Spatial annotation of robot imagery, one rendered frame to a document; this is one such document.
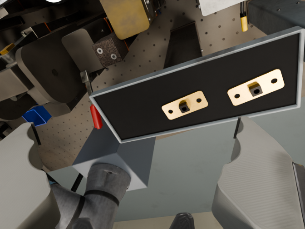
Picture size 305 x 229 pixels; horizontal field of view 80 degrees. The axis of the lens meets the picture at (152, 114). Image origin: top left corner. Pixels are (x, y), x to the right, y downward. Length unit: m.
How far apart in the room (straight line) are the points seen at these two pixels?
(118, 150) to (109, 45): 0.33
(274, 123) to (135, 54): 1.58
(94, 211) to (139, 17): 0.49
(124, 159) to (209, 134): 1.49
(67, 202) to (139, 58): 0.59
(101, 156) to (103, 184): 0.09
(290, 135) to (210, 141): 0.74
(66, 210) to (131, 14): 0.48
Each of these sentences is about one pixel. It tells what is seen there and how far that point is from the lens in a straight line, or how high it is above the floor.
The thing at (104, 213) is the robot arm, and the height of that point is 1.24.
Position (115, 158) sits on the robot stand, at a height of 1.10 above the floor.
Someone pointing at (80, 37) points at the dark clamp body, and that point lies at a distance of 0.45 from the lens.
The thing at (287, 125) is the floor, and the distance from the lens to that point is 2.14.
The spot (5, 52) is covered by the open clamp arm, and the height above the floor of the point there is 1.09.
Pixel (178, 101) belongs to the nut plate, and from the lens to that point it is 0.36.
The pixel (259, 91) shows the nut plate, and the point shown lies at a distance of 0.36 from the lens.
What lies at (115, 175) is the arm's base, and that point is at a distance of 0.63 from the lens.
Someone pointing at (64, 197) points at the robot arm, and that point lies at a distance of 0.57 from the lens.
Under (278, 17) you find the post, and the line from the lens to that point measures 0.55.
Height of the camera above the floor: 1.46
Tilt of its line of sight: 52 degrees down
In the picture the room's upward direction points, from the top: 168 degrees counter-clockwise
